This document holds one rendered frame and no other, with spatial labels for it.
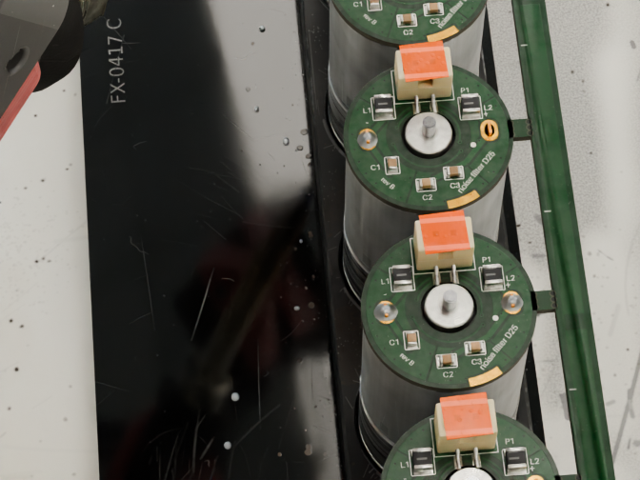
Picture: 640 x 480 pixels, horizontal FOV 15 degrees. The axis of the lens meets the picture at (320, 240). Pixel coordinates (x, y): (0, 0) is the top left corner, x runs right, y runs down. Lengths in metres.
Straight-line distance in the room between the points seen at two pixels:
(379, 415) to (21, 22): 0.16
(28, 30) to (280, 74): 0.20
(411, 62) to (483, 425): 0.06
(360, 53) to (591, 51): 0.08
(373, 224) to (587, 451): 0.05
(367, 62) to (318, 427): 0.06
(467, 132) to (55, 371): 0.09
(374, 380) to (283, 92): 0.08
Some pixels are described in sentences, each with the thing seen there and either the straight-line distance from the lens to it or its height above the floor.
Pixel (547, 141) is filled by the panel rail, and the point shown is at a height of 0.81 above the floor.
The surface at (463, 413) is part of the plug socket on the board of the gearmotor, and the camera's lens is 0.33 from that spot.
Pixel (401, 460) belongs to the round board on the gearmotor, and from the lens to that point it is 0.34.
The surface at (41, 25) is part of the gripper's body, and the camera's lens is 0.22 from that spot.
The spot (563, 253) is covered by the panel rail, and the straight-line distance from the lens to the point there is 0.35.
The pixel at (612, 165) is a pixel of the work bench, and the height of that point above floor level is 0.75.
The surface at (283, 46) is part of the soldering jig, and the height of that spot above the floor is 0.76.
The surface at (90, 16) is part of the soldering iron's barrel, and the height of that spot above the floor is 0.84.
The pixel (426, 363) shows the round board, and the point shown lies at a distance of 0.34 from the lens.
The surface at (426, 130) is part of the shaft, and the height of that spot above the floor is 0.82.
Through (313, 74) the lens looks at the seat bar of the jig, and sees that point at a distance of 0.41.
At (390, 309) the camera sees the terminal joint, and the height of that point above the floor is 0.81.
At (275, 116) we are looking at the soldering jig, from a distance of 0.42.
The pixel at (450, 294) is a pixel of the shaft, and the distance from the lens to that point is 0.34.
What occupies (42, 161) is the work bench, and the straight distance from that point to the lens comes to 0.43.
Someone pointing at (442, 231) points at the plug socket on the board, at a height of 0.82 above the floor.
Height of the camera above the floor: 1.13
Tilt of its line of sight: 64 degrees down
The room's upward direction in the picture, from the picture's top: straight up
